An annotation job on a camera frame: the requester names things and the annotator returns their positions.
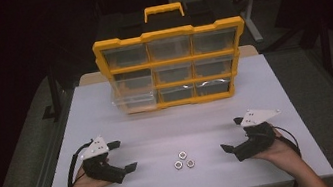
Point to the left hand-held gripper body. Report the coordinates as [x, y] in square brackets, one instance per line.
[102, 171]

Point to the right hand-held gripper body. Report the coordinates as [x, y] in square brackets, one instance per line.
[258, 139]

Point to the silver hex nut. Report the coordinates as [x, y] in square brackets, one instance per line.
[190, 163]
[178, 165]
[182, 155]

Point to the clear plastic drawer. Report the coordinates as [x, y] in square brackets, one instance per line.
[135, 98]

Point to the yellow and black organizer box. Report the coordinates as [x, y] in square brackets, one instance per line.
[166, 33]

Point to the person's left hand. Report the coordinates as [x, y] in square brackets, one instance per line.
[86, 185]

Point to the person's right hand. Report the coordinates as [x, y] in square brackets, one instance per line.
[280, 151]

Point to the grid of clear drawers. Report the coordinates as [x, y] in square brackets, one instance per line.
[170, 48]

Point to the white metal desk frame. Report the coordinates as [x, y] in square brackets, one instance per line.
[250, 9]

